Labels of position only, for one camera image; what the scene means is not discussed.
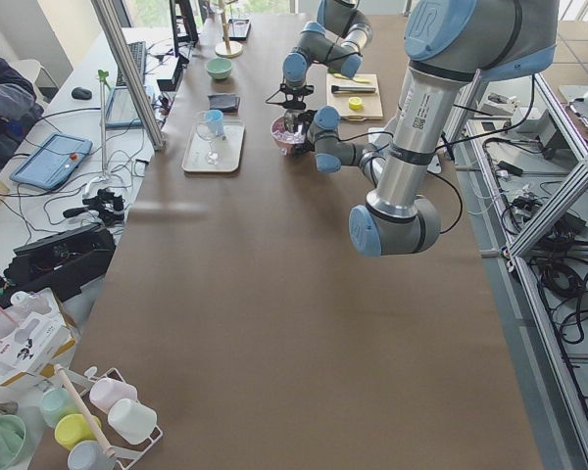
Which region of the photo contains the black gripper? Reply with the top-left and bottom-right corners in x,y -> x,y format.
292,110 -> 316,157
266,82 -> 315,111

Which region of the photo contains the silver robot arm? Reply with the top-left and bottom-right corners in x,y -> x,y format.
305,1 -> 559,257
278,0 -> 373,112

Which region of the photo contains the pink bowl of ice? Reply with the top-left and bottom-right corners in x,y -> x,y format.
270,117 -> 305,156

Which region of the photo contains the light blue plastic cup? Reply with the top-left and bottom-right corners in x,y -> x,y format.
204,110 -> 224,137

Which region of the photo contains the pink plastic cup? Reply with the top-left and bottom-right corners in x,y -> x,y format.
89,377 -> 138,413

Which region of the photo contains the white plastic cup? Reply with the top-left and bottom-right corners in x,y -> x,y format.
108,399 -> 158,445

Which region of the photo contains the mint green plastic cup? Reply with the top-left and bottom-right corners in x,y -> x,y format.
39,388 -> 78,429

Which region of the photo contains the yellow plastic cup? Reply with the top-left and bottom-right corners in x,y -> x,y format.
54,413 -> 96,450

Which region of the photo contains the grey plastic cup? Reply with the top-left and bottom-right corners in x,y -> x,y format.
68,441 -> 116,470

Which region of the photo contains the yellow lemon half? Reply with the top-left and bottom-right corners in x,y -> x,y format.
348,97 -> 363,110

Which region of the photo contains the wooden cutting board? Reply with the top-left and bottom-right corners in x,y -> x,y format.
325,73 -> 384,120

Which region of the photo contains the folded dark grey cloth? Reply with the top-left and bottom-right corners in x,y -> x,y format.
208,93 -> 240,113

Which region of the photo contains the yellow green peeler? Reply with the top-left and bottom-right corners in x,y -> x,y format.
333,73 -> 371,84

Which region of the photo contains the green ceramic bowl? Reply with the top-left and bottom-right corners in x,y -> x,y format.
205,57 -> 232,80

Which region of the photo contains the wooden glass hanger stand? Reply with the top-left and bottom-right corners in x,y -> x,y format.
215,0 -> 243,59

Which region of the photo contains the clear wine glass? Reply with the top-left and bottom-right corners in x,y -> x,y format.
196,112 -> 220,165

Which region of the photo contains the cream plastic serving tray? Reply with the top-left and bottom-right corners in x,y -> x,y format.
181,119 -> 245,173

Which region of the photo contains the black keyboard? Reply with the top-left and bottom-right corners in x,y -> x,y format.
114,40 -> 148,89

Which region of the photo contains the black computer mouse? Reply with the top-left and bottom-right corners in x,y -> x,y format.
71,87 -> 92,101

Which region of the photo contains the blue teach pendant tablet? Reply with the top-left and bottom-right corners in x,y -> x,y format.
10,133 -> 92,190

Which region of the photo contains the black equipment case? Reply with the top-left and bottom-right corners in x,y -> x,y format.
0,223 -> 116,307

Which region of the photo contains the seated person dark jacket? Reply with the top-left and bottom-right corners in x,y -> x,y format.
0,57 -> 43,169

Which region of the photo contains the white cardboard product box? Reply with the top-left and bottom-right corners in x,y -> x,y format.
0,288 -> 79,391

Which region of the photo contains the green plastic bucket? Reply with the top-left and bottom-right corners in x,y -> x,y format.
0,400 -> 27,469

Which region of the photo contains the aluminium frame post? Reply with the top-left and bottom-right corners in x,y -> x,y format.
91,0 -> 165,151

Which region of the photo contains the white wire cup rack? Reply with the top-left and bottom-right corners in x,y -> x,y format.
54,365 -> 164,469

